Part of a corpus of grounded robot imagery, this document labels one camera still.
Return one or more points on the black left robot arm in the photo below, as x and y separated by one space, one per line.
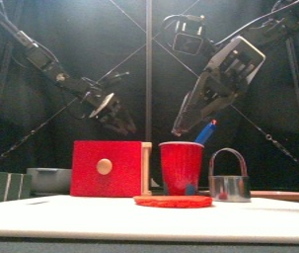
37 56

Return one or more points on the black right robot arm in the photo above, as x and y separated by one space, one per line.
279 19

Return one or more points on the red-fronted wooden drawer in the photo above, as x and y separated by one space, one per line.
105 168

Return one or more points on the grey bowl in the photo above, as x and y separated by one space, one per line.
48 180

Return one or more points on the red flat dough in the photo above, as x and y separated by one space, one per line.
173 201

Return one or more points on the blue tool with red tip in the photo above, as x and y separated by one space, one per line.
205 133

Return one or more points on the red plastic cup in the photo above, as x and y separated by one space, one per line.
180 168

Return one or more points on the white cutting board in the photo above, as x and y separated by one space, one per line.
112 217

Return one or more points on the green ribbed block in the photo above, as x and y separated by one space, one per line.
1 186

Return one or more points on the vertical metal frame pole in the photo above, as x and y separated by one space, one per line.
148 82

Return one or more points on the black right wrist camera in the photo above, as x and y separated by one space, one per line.
185 38

